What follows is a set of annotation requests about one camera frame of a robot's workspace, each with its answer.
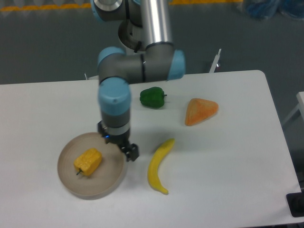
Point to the white furniture at right edge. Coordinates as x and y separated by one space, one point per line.
296 112

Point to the beige round plate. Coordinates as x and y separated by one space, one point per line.
103 180

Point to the orange triangular bread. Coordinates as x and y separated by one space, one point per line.
199 110

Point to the green bell pepper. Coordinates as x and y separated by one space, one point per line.
153 97

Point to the yellow bell pepper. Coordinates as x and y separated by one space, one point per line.
87 162

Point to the yellow banana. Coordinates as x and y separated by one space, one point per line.
152 173

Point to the black device at table edge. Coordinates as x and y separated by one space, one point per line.
296 204

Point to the blue plastic bags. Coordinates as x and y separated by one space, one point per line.
265 9

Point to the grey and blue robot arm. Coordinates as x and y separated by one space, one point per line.
155 59

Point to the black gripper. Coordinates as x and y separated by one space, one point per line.
120 137

